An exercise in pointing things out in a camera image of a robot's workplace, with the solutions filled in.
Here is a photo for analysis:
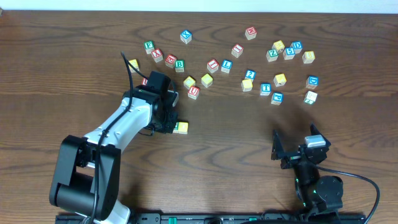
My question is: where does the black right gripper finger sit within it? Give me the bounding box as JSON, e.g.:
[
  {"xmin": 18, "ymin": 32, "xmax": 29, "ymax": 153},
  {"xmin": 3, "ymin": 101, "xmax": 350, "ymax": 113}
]
[
  {"xmin": 271, "ymin": 129, "xmax": 284, "ymax": 160},
  {"xmin": 310, "ymin": 124, "xmax": 331, "ymax": 146}
]

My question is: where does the green R letter block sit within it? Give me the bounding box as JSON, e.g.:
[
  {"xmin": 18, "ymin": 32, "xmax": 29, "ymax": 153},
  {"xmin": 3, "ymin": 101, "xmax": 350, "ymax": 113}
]
[{"xmin": 173, "ymin": 122, "xmax": 179, "ymax": 133}]

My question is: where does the yellow O letter block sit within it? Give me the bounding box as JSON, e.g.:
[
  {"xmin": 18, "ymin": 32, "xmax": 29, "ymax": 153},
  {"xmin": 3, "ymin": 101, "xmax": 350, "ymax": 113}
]
[{"xmin": 178, "ymin": 122, "xmax": 189, "ymax": 134}]

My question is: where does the green B letter block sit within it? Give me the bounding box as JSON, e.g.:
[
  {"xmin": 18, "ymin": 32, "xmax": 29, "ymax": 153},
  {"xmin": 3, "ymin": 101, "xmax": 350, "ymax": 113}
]
[{"xmin": 175, "ymin": 60, "xmax": 185, "ymax": 73}]

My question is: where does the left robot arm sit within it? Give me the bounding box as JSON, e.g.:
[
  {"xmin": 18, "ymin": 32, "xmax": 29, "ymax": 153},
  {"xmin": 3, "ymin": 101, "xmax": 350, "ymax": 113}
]
[{"xmin": 49, "ymin": 72, "xmax": 178, "ymax": 224}]

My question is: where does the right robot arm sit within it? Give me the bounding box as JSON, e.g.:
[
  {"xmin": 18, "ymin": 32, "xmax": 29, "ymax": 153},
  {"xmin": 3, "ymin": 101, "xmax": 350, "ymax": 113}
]
[{"xmin": 271, "ymin": 124, "xmax": 343, "ymax": 222}]

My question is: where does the green 7 number block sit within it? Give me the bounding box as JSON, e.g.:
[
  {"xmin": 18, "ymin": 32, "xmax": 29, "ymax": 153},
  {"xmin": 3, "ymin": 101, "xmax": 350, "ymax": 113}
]
[{"xmin": 303, "ymin": 91, "xmax": 318, "ymax": 105}]

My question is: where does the red U block centre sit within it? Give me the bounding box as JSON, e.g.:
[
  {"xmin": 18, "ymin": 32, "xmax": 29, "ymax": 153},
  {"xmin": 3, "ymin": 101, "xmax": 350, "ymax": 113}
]
[{"xmin": 188, "ymin": 86, "xmax": 200, "ymax": 100}]

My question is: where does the blue D block right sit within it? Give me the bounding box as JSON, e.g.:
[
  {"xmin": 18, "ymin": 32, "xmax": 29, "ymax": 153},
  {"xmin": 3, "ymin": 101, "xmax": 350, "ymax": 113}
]
[{"xmin": 306, "ymin": 76, "xmax": 319, "ymax": 90}]

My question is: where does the blue d block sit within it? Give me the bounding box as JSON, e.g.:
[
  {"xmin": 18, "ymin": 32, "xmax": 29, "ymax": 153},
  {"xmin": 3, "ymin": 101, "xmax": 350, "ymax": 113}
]
[
  {"xmin": 306, "ymin": 76, "xmax": 319, "ymax": 90},
  {"xmin": 290, "ymin": 41, "xmax": 303, "ymax": 54}
]

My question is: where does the red E letter block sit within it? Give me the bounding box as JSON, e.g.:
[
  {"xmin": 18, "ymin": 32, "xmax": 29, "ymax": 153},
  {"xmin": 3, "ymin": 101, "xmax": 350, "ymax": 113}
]
[{"xmin": 165, "ymin": 54, "xmax": 177, "ymax": 68}]

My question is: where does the yellow K letter block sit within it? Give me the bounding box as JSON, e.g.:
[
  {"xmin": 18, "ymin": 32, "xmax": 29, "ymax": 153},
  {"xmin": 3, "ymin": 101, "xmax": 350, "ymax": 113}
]
[{"xmin": 274, "ymin": 73, "xmax": 287, "ymax": 87}]

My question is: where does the red X letter block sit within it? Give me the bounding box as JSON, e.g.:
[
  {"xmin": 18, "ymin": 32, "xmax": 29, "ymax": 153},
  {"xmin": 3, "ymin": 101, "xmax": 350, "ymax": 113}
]
[{"xmin": 150, "ymin": 49, "xmax": 164, "ymax": 63}]

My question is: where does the blue T letter block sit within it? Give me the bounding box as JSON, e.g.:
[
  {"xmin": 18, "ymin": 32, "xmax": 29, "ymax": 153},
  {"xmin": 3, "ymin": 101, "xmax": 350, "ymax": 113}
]
[{"xmin": 260, "ymin": 83, "xmax": 271, "ymax": 96}]

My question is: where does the red I block centre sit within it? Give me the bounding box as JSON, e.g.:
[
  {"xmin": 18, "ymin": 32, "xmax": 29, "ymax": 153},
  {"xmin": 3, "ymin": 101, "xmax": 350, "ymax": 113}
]
[{"xmin": 206, "ymin": 58, "xmax": 219, "ymax": 73}]

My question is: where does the red i block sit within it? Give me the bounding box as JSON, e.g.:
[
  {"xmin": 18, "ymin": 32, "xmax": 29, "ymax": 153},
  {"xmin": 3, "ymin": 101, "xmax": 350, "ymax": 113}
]
[
  {"xmin": 206, "ymin": 58, "xmax": 219, "ymax": 73},
  {"xmin": 231, "ymin": 44, "xmax": 244, "ymax": 58}
]

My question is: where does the green F letter block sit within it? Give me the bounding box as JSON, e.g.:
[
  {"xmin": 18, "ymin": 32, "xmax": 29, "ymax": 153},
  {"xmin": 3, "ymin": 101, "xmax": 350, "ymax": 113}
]
[{"xmin": 144, "ymin": 40, "xmax": 155, "ymax": 54}]

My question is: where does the yellow S letter block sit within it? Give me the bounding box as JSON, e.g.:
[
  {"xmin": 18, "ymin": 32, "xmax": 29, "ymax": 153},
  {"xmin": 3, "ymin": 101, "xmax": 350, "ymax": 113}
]
[{"xmin": 241, "ymin": 79, "xmax": 253, "ymax": 92}]

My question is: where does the yellow 8 number block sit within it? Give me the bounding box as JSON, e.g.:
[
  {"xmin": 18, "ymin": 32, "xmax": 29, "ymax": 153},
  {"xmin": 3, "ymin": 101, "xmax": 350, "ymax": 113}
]
[{"xmin": 302, "ymin": 51, "xmax": 315, "ymax": 64}]

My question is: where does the blue L letter block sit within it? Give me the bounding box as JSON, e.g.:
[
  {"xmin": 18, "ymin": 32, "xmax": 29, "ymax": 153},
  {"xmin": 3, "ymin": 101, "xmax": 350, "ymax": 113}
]
[{"xmin": 221, "ymin": 60, "xmax": 233, "ymax": 73}]

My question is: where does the blue 2 number block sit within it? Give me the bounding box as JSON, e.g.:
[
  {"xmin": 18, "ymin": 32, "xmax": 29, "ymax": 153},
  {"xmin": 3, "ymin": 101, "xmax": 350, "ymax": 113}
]
[{"xmin": 244, "ymin": 70, "xmax": 257, "ymax": 82}]

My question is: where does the blue 5 number block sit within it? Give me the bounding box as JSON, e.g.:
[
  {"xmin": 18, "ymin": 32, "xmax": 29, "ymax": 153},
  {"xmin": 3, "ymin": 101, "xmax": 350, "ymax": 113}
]
[{"xmin": 283, "ymin": 47, "xmax": 295, "ymax": 60}]

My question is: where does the blue X letter block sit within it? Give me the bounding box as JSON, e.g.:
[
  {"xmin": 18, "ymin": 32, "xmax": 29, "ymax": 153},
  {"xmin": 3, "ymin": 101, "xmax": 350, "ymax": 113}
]
[{"xmin": 180, "ymin": 30, "xmax": 192, "ymax": 44}]

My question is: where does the green Z letter block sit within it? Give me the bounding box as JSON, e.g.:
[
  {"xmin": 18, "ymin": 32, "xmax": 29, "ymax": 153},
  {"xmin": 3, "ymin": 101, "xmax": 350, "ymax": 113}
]
[{"xmin": 266, "ymin": 49, "xmax": 279, "ymax": 62}]

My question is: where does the blue D block upper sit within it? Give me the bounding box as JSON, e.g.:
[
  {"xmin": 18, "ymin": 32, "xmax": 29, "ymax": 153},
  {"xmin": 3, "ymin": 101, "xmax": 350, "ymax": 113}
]
[{"xmin": 290, "ymin": 41, "xmax": 303, "ymax": 54}]

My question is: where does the red I block upper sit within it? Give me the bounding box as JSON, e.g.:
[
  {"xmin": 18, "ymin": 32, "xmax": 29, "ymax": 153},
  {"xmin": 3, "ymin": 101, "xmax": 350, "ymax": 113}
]
[{"xmin": 231, "ymin": 44, "xmax": 244, "ymax": 58}]

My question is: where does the red M letter block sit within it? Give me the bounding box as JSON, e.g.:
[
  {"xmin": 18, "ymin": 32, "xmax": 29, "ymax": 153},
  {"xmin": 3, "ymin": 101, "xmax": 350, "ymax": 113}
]
[{"xmin": 245, "ymin": 27, "xmax": 257, "ymax": 40}]

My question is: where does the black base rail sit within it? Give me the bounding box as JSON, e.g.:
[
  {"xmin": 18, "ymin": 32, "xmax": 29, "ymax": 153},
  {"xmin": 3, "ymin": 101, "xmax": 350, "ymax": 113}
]
[{"xmin": 55, "ymin": 212, "xmax": 367, "ymax": 224}]

